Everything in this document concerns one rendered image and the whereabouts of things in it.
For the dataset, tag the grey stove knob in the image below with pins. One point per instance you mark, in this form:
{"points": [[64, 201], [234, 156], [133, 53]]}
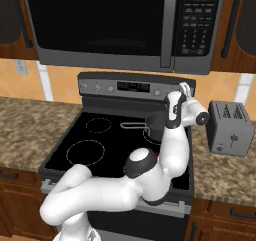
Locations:
{"points": [[97, 88], [157, 92], [84, 86], [110, 89]]}

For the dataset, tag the white wall socket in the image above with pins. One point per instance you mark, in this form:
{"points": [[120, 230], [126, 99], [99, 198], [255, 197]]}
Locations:
{"points": [[21, 67]]}

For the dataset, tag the brown wall cupboard door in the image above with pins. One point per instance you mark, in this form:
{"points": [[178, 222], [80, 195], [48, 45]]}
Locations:
{"points": [[13, 21], [245, 28]]}

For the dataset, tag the grey toaster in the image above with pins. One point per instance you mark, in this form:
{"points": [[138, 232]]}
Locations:
{"points": [[230, 131]]}

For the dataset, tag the dark grey saucepan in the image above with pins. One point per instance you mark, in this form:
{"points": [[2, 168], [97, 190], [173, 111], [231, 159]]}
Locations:
{"points": [[155, 125]]}

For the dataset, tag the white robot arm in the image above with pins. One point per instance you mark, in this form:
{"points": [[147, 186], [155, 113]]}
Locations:
{"points": [[100, 195]]}

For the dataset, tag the brown base cupboard door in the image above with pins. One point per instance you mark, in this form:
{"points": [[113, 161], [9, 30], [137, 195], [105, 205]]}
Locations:
{"points": [[226, 233], [20, 211]]}

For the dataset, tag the black and grey stove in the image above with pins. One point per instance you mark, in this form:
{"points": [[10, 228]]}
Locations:
{"points": [[83, 131]]}

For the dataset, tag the black and grey microwave oven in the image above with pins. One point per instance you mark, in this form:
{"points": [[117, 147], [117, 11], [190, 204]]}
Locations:
{"points": [[100, 21]]}

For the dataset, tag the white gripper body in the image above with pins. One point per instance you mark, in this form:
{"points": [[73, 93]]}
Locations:
{"points": [[186, 89]]}

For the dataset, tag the brown drawer front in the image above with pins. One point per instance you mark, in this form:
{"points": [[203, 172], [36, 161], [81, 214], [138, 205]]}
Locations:
{"points": [[23, 180], [220, 211]]}

